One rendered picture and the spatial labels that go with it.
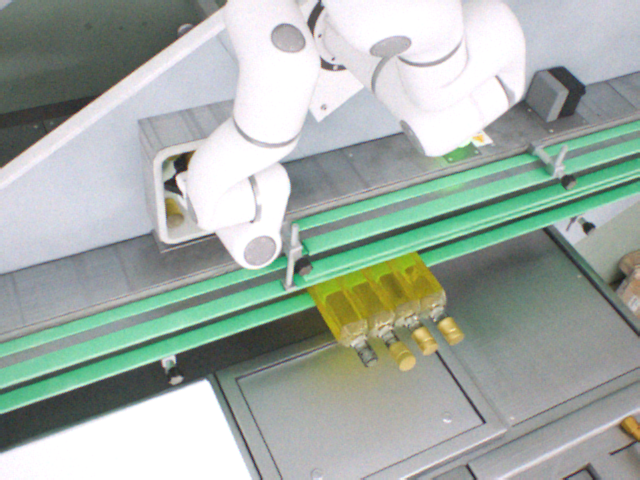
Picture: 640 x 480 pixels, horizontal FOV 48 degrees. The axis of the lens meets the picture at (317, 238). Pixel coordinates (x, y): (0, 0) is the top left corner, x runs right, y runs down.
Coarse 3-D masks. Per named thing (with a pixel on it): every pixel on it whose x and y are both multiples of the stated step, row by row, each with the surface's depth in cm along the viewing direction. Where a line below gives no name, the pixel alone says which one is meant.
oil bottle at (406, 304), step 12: (384, 264) 143; (372, 276) 142; (384, 276) 141; (396, 276) 141; (384, 288) 139; (396, 288) 139; (408, 288) 139; (396, 300) 137; (408, 300) 138; (396, 312) 137; (408, 312) 136; (420, 312) 138; (396, 324) 138
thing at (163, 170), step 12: (180, 144) 114; (192, 144) 114; (156, 156) 114; (156, 168) 114; (168, 168) 125; (156, 180) 116; (156, 192) 119; (168, 192) 130; (180, 204) 133; (168, 228) 130; (180, 228) 130; (192, 228) 131; (168, 240) 128; (180, 240) 129
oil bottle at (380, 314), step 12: (348, 276) 140; (360, 276) 140; (348, 288) 139; (360, 288) 138; (372, 288) 139; (360, 300) 137; (372, 300) 137; (384, 300) 137; (372, 312) 135; (384, 312) 135; (372, 324) 134; (384, 324) 134; (372, 336) 136
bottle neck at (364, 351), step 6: (354, 342) 133; (360, 342) 132; (366, 342) 132; (354, 348) 133; (360, 348) 131; (366, 348) 131; (360, 354) 131; (366, 354) 130; (372, 354) 130; (366, 360) 130; (372, 360) 132; (366, 366) 131
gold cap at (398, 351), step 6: (396, 342) 132; (402, 342) 133; (390, 348) 132; (396, 348) 132; (402, 348) 131; (390, 354) 133; (396, 354) 131; (402, 354) 130; (408, 354) 130; (396, 360) 131; (402, 360) 129; (408, 360) 130; (414, 360) 130; (402, 366) 130; (408, 366) 131
